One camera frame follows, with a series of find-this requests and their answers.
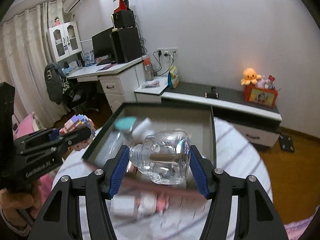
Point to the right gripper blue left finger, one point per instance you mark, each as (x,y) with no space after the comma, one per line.
(116,168)

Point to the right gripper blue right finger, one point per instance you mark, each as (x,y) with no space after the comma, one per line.
(202,172)

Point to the clear plastic floss box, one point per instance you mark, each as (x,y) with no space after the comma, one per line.
(109,148)

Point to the clear glass skull bottle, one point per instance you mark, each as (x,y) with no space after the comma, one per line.
(163,157)

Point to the white pink block figure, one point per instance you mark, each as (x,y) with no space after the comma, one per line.
(151,203)

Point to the teal oval case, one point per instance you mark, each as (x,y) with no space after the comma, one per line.
(125,124)

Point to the pink purple block figure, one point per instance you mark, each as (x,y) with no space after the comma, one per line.
(76,123)

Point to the rose gold metal cup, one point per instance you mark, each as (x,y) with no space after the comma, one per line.
(131,170)

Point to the white power adapter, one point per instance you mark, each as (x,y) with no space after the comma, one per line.
(123,205)

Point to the person's left hand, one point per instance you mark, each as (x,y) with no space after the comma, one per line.
(13,225)

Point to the pink and black storage box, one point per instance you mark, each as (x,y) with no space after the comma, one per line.
(196,121)

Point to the striped white bed cover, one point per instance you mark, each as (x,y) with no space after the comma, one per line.
(185,216)

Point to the black and white low cabinet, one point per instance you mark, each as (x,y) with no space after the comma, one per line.
(259,124)

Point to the small black device on cabinet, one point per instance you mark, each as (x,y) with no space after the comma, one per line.
(213,94)

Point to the white bedside table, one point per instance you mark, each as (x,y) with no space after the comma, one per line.
(150,91)

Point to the dark jacket on chair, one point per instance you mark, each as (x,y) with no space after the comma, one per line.
(57,84)

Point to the black office chair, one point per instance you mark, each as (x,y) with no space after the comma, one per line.
(80,98)

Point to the white computer desk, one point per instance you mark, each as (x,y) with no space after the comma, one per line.
(118,81)

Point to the black floor scale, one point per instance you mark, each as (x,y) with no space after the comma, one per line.
(286,144)

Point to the yellow blue snack bag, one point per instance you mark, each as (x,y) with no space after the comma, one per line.
(173,78)

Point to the red picture storage box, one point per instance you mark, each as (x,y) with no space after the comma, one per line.
(265,97)

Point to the orange lid water bottle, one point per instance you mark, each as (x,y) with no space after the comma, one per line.
(148,69)

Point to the orange octopus plush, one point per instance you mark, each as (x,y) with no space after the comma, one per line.
(250,77)

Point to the purple plush toy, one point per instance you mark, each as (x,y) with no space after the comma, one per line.
(263,83)

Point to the pink printed pillow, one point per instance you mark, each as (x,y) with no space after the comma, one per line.
(304,229)

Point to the beige curtain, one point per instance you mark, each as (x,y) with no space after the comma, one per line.
(24,55)

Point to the black computer tower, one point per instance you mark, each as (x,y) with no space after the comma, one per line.
(126,44)

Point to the black computer monitor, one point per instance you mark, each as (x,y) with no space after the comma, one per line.
(102,47)

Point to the pink doll on cabinet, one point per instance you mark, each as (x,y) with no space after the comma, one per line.
(57,21)

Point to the black speaker box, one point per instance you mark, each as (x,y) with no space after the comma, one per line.
(123,19)

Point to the red paper bag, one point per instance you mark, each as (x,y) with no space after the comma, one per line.
(120,5)

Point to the wall power outlet strip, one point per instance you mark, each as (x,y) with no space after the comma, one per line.
(169,51)

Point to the white wall cabinet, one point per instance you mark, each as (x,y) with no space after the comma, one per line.
(64,41)

